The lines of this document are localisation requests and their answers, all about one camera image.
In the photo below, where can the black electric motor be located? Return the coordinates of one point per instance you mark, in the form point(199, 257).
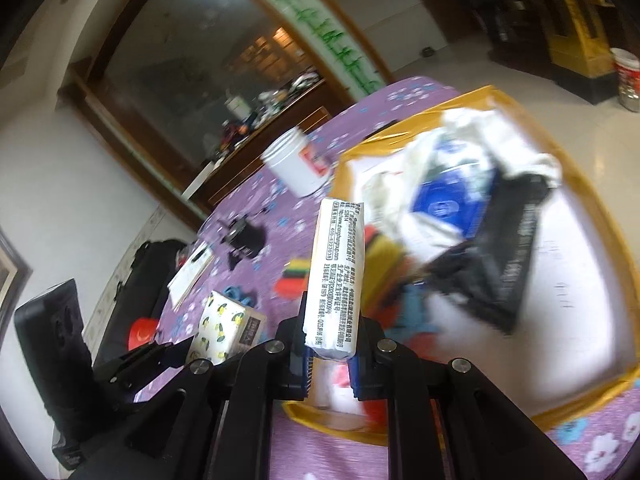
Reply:
point(245, 235)

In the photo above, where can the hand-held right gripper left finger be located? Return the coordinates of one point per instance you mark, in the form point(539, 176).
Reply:
point(306, 372)

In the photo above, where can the red white packet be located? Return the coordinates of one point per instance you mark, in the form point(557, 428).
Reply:
point(345, 390)

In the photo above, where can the metal kettle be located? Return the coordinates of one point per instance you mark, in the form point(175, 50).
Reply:
point(631, 99)

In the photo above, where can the blue fabric item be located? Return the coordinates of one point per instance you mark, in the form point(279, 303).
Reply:
point(415, 310)
point(237, 294)

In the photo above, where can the yellow red cloth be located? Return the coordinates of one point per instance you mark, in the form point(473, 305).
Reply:
point(382, 265)

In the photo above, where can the white red bucket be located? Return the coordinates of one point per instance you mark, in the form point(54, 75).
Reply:
point(626, 70)

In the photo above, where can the wooden picture frame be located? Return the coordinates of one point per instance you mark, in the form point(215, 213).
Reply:
point(12, 280)

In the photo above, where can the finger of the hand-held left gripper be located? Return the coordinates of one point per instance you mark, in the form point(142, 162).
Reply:
point(145, 360)

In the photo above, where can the assorted clutter pile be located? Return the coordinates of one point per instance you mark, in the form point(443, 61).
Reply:
point(260, 115)

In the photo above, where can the bamboo print glass panel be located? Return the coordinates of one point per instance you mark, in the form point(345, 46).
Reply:
point(325, 35)

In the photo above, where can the white jar red label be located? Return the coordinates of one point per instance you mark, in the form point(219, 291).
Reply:
point(295, 165)

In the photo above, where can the yellow cardboard box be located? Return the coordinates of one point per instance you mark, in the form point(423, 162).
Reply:
point(575, 310)

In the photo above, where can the white paper notebook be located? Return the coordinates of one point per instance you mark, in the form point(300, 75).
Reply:
point(190, 275)

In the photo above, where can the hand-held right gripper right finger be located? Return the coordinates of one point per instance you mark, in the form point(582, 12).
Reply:
point(356, 380)

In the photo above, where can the lemon print tissue packet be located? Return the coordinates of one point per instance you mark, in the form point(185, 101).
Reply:
point(225, 325)

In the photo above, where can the blue white tissue packet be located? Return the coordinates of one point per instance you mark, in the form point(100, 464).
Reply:
point(450, 200)

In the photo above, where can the black packet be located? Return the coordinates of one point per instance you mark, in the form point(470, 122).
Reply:
point(500, 250)

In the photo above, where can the wooden sideboard cabinet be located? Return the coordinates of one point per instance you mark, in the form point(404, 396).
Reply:
point(175, 150)

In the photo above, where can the golden pillar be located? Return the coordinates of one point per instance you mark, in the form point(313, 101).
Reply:
point(585, 35)

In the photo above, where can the black bag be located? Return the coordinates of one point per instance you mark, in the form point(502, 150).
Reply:
point(145, 280)

